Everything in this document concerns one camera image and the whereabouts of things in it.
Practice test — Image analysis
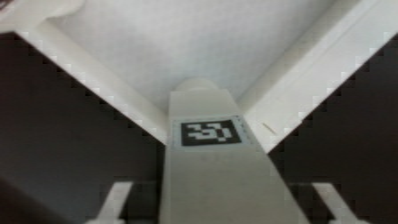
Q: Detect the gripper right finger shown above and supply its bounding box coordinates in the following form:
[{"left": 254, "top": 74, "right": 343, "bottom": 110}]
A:
[{"left": 286, "top": 181, "right": 371, "bottom": 224}]

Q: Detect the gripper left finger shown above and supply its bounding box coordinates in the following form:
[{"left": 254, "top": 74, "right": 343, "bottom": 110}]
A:
[{"left": 85, "top": 180, "right": 158, "bottom": 224}]

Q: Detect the white desk leg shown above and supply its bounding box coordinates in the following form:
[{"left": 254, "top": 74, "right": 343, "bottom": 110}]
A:
[{"left": 158, "top": 78, "right": 309, "bottom": 224}]

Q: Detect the white desk tabletop tray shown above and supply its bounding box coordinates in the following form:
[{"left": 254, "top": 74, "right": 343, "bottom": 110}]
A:
[{"left": 0, "top": 0, "right": 398, "bottom": 148}]

